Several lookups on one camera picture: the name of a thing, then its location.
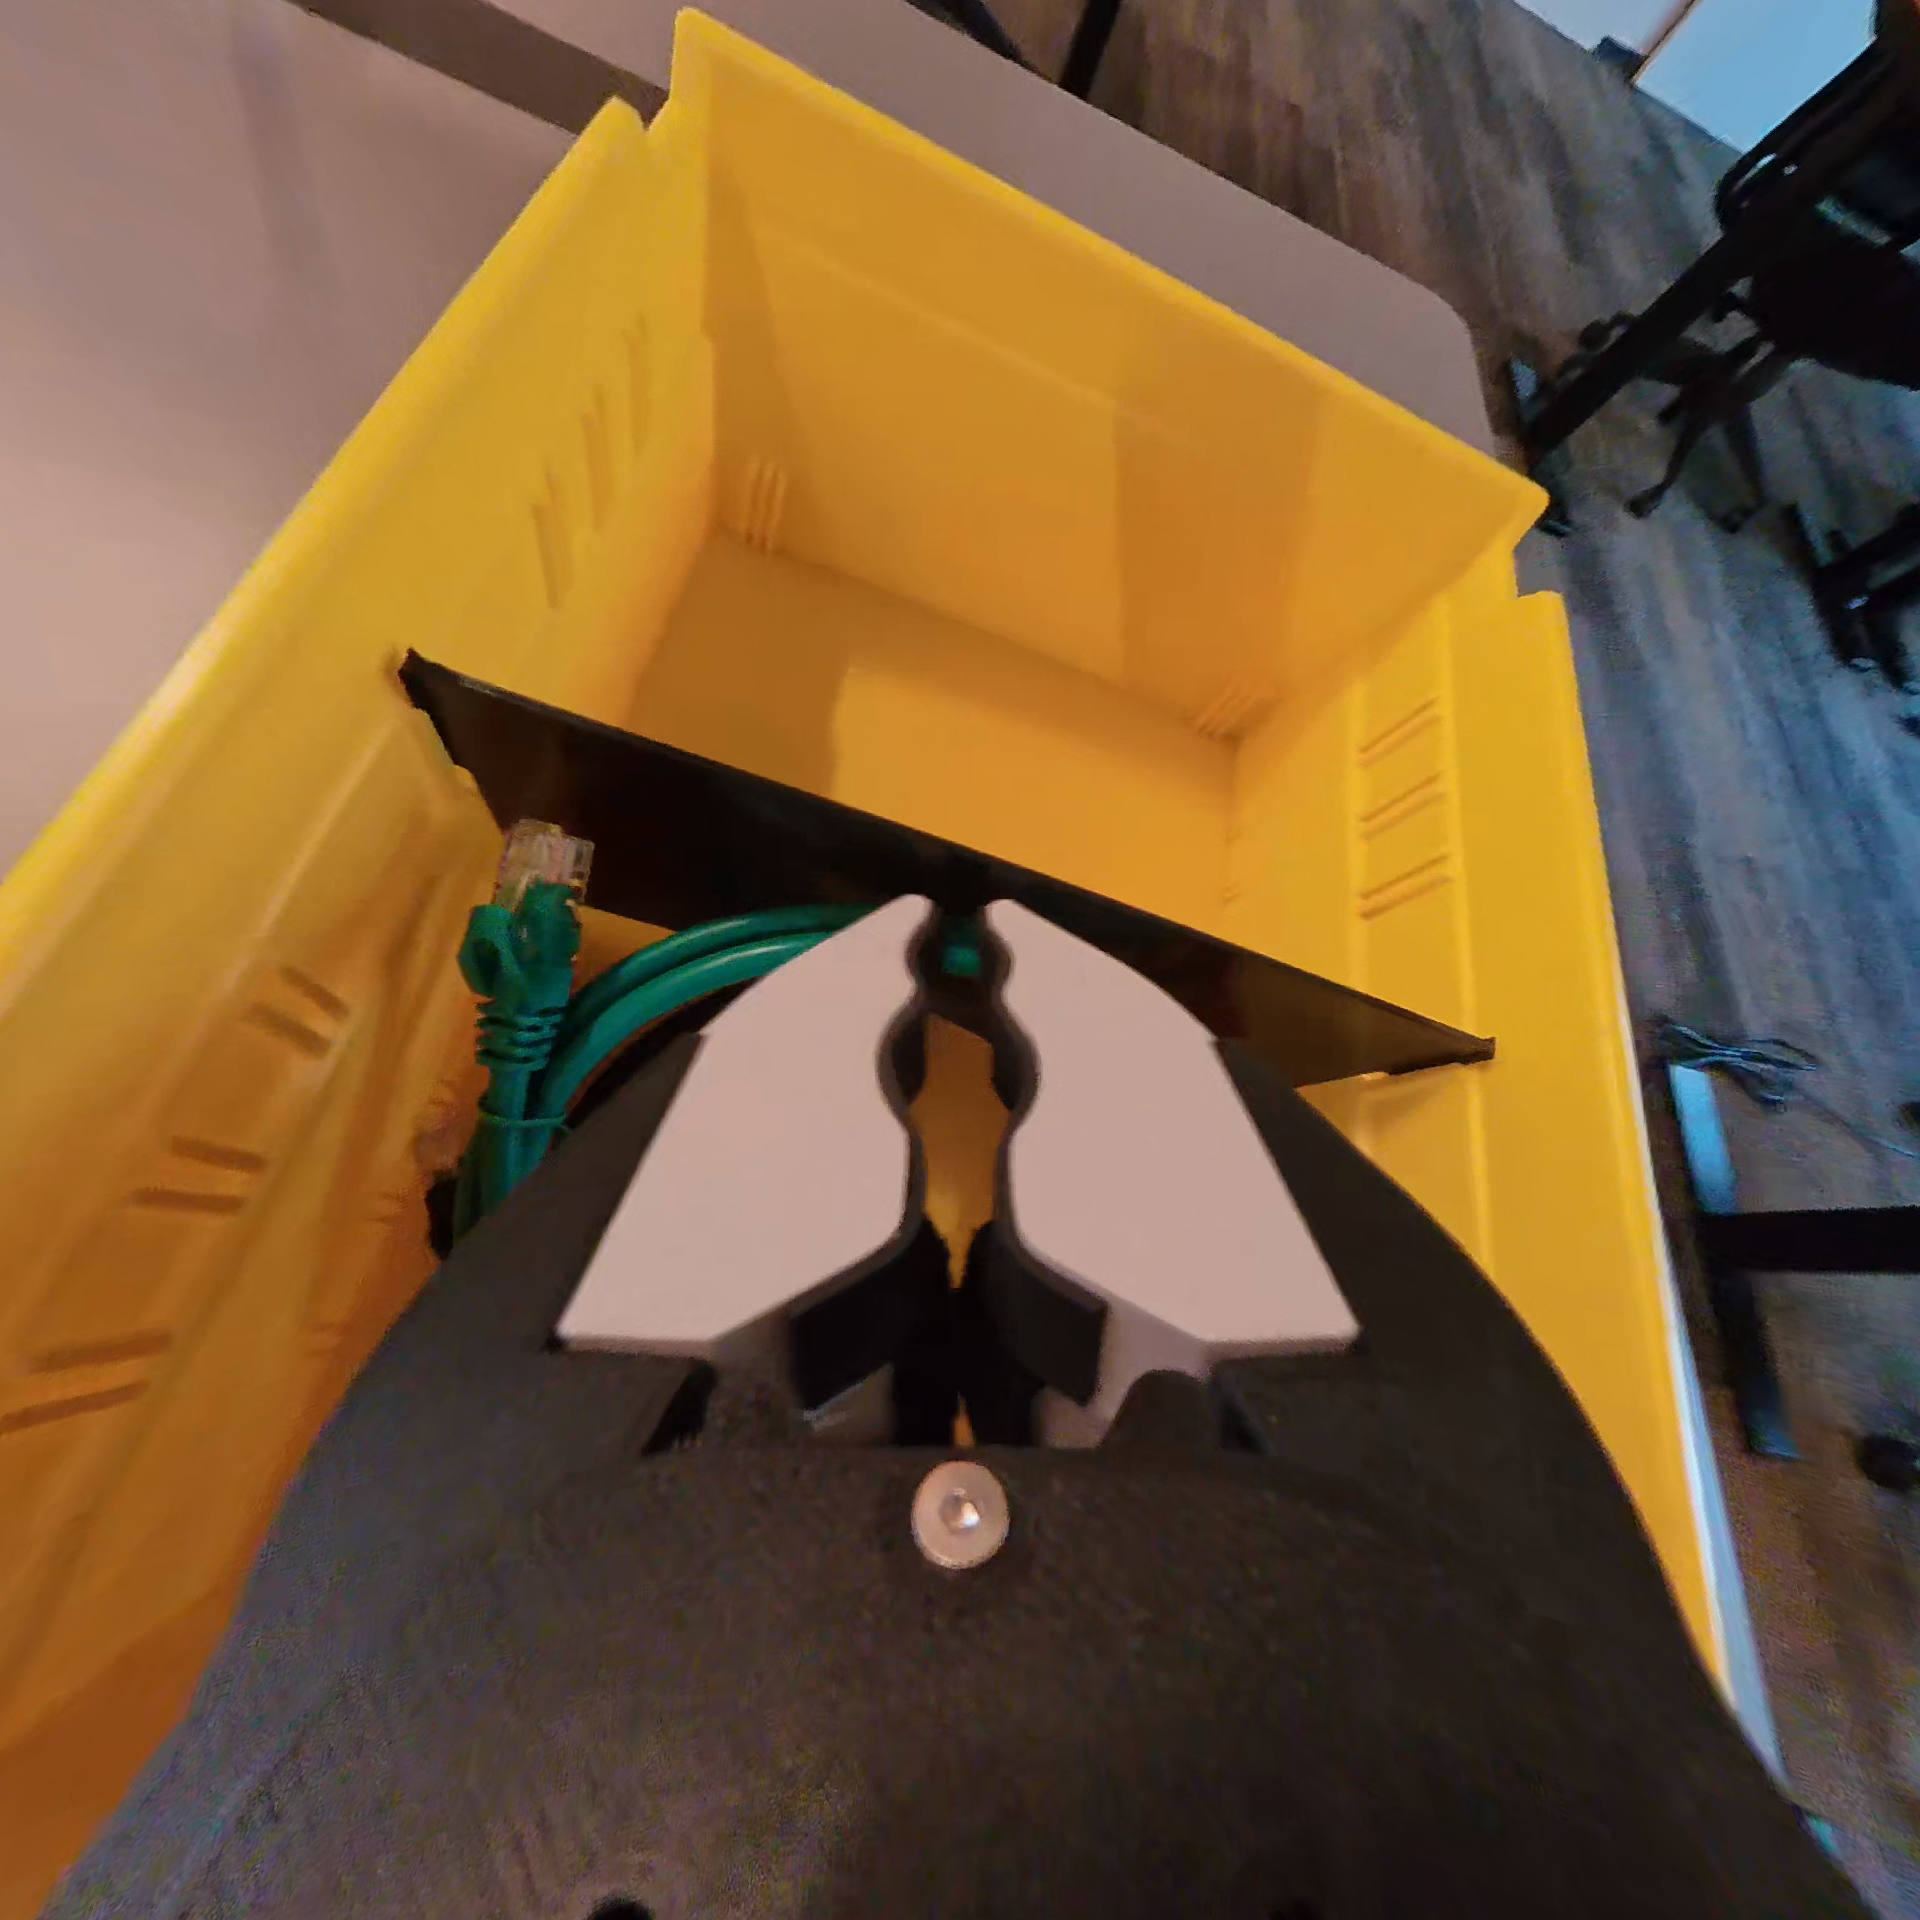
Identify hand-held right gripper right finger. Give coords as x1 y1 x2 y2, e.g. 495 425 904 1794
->
964 896 1365 1415

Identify green ethernet cable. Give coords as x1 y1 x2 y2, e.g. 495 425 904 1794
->
450 816 996 1250

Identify black office chair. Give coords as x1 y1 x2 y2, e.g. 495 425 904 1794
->
1507 0 1920 691

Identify yellow plastic bin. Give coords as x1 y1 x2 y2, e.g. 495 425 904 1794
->
0 6 1776 1920

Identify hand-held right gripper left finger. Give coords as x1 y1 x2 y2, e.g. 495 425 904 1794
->
554 893 959 1415

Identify grey floor cables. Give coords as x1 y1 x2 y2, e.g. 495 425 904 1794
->
1647 1016 1830 1116

